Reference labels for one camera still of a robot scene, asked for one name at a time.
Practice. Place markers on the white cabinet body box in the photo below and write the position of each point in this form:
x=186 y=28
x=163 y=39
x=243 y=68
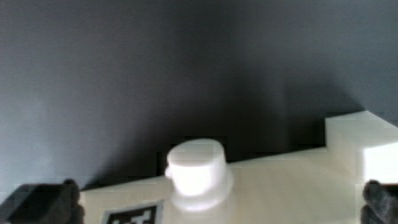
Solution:
x=295 y=188

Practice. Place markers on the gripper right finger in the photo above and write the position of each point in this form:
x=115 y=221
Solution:
x=378 y=212

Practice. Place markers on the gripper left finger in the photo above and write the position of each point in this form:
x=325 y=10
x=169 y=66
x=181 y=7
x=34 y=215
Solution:
x=43 y=204

